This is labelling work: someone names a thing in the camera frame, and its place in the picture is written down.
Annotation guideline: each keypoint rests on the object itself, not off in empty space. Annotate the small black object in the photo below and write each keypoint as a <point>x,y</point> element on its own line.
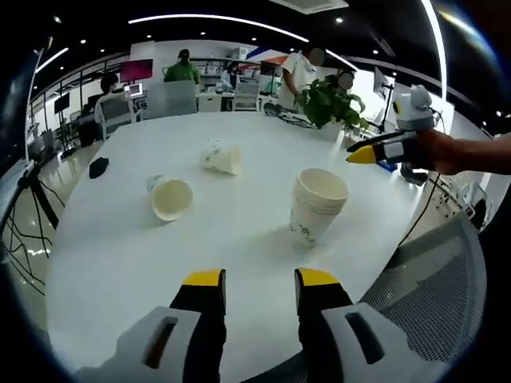
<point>98,167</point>

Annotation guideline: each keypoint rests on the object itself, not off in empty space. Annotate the white-framed monitor screen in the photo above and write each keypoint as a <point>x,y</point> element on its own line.
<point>34,99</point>

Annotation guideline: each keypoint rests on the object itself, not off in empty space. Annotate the white office chair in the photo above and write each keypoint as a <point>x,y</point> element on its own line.
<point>247,95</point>
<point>116,115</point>

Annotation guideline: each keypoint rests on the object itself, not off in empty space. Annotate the grey partition panel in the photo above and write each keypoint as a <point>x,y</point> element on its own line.
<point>171,99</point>

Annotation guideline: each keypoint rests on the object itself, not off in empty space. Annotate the person's right hand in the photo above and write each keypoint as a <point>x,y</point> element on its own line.
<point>435,153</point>

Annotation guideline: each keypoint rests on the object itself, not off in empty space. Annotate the small computer monitor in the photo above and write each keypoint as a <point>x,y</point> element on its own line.
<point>133,91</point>

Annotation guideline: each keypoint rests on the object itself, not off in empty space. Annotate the green potted plant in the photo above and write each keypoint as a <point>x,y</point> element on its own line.
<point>327,105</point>

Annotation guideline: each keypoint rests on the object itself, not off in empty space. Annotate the ceiling air vent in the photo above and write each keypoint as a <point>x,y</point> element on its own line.
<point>307,4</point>

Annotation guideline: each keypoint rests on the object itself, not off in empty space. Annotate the dark grey curved object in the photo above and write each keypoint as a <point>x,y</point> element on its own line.
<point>413,175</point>

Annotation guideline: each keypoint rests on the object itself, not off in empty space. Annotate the white cabinet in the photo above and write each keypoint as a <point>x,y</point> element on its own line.
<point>211,102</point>

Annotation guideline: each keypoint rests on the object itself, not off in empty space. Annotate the black tripod stand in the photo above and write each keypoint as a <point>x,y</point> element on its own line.
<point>40,191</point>

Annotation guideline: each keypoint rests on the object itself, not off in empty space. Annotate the ceiling light strip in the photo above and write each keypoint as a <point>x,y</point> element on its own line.
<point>219,19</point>
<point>437,44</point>
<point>52,60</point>

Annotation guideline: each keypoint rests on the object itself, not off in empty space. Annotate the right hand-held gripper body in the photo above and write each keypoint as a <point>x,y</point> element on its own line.
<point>415,115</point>

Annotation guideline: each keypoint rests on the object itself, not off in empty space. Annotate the white table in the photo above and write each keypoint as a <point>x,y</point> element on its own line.
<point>239,239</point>

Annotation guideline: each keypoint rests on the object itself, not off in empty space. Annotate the printed white paper cup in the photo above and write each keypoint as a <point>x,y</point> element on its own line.
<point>219,157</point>
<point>171,199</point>

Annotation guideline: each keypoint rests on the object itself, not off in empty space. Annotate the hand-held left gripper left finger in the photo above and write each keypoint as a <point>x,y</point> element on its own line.
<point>191,331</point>

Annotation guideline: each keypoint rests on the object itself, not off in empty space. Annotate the black screen on stand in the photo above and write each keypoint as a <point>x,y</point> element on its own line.
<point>62,103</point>

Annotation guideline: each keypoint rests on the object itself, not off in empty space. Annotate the stack of white paper cups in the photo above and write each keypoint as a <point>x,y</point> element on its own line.
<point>315,215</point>

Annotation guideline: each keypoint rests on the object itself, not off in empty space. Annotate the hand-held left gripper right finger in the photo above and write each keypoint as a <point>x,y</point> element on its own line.
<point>323,331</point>

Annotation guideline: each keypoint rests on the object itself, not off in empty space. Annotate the grey mesh office chair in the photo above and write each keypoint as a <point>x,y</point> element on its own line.
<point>431,287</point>

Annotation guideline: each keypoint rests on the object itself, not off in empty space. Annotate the red display screen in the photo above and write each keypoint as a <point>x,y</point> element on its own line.
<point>136,70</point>

